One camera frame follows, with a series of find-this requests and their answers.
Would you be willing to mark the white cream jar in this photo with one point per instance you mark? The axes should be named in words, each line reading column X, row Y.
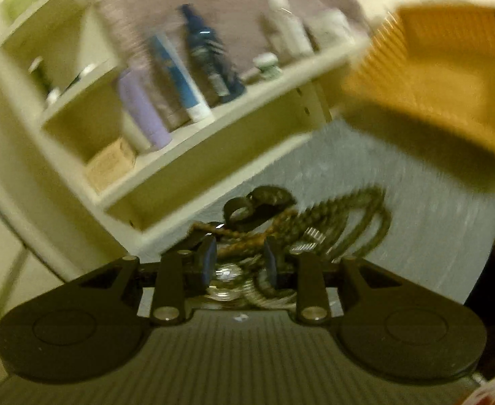
column 331, row 27

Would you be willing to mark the lavender cone bottle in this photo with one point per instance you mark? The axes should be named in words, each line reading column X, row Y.
column 142, row 109

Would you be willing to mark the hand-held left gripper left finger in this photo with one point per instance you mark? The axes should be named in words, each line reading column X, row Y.
column 208, row 259

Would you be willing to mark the black watch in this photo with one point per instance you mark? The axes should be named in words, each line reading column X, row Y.
column 268, row 197

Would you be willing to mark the red and white packet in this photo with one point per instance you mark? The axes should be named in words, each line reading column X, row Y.
column 494, row 390

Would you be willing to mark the cream shelf unit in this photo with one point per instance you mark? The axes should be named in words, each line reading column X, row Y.
column 188, row 152

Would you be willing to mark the dark blue spray bottle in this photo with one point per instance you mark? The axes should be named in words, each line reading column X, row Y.
column 211, row 57

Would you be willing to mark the silver hair clip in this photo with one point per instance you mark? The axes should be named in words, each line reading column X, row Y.
column 309, row 239

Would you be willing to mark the small green label jar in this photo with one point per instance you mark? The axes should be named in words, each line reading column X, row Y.
column 268, row 66

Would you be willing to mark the cardboard box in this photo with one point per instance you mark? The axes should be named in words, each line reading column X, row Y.
column 110, row 164

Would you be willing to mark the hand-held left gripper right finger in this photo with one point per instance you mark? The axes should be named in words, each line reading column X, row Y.
column 269, row 263

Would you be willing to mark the silver bangle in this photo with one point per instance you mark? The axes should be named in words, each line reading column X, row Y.
column 230, row 280

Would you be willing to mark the pink fuzzy towel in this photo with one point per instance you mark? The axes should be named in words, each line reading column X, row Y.
column 230, row 12

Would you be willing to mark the clear spray bottle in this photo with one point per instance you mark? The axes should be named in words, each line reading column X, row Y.
column 287, row 25

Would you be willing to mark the yellow plastic tray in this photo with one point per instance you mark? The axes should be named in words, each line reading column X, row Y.
column 433, row 71

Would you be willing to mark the grey fuzzy rug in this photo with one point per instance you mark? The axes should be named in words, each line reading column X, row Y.
column 420, row 228

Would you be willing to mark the white and blue tube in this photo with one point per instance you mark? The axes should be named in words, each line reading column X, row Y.
column 180, row 80

